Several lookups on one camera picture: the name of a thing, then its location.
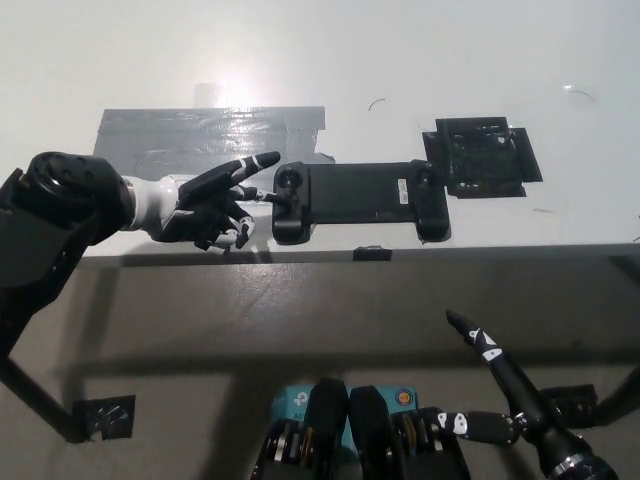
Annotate grey duct tape patch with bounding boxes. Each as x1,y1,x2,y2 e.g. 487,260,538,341
92,105,335,201

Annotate black tape square patch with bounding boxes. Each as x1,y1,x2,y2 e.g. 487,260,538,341
421,115,545,200

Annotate black desk frame bar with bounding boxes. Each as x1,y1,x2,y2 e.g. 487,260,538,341
607,255,640,286

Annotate black robot torso blocks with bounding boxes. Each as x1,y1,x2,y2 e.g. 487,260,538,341
253,377,471,480

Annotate black game controller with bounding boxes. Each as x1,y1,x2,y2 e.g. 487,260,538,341
271,158,451,246

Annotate teal router box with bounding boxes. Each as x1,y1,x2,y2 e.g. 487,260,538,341
272,384,419,446

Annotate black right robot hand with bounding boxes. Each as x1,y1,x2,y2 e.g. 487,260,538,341
437,308,595,474

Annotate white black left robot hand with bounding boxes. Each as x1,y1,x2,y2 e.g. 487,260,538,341
129,151,290,254

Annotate black desk leg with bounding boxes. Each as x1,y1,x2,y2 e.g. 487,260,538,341
0,357,76,444
597,367,640,429

